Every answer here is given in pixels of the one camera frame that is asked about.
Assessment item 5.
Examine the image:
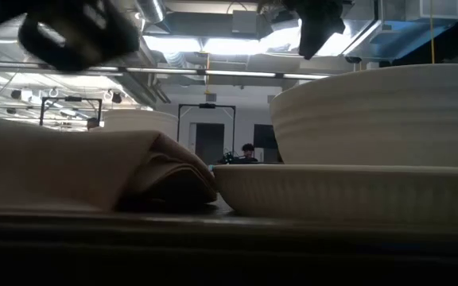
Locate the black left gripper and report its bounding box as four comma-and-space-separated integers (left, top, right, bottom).
17, 0, 141, 73

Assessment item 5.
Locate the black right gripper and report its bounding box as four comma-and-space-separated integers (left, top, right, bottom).
258, 0, 347, 61

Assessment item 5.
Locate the white ribbed bowl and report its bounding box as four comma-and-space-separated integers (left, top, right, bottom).
269, 63, 458, 166

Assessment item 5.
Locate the white ceramic mug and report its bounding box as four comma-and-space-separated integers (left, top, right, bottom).
101, 109, 180, 142

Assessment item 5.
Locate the beige cloth napkin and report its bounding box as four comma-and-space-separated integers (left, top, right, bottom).
0, 114, 219, 214

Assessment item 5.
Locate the white ribbed plate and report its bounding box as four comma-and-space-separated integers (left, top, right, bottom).
212, 163, 458, 229

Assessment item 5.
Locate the dark oval tray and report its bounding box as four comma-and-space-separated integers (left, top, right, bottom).
0, 193, 458, 286

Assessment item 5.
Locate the long ceiling light bar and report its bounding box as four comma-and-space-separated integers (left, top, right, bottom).
0, 59, 333, 80

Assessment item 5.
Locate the black monitor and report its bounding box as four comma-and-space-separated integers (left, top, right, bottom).
253, 124, 280, 150

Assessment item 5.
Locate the dark door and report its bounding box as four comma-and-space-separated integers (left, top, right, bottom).
195, 122, 225, 165

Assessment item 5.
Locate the black metal rig frame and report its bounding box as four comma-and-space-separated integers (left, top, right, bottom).
177, 103, 237, 157
40, 96, 103, 127

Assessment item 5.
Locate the shiny rectangular air duct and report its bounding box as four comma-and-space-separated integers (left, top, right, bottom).
342, 0, 458, 61

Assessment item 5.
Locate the silver corrugated air duct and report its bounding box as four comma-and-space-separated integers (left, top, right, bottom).
111, 0, 173, 106

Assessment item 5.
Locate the yellow hanging cable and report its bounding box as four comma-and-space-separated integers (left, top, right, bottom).
429, 0, 436, 64

